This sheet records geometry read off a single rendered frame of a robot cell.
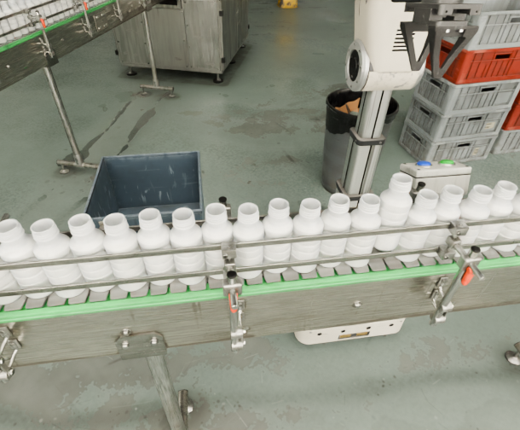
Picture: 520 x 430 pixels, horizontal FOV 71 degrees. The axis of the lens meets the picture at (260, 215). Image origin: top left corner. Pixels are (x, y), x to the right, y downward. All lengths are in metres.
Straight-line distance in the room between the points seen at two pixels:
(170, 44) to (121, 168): 3.24
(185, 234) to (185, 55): 3.84
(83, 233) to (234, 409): 1.18
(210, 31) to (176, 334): 3.71
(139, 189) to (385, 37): 0.92
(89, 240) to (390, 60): 0.98
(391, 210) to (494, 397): 1.39
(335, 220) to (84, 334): 0.55
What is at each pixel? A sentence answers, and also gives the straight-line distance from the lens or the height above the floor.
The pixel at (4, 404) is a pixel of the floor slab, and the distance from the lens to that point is 1.98.
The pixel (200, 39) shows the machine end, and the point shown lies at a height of 0.46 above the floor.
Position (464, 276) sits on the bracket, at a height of 1.05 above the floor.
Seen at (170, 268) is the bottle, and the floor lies 1.04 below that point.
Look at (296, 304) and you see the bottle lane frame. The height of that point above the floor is 0.93.
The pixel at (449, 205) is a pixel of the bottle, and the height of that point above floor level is 1.14.
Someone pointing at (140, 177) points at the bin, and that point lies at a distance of 1.31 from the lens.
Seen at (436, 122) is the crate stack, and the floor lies 0.37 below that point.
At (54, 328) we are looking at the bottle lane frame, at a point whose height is 0.95.
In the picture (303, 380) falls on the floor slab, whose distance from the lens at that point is 1.76.
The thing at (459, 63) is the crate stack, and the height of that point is 0.80.
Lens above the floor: 1.59
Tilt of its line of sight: 41 degrees down
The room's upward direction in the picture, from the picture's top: 2 degrees clockwise
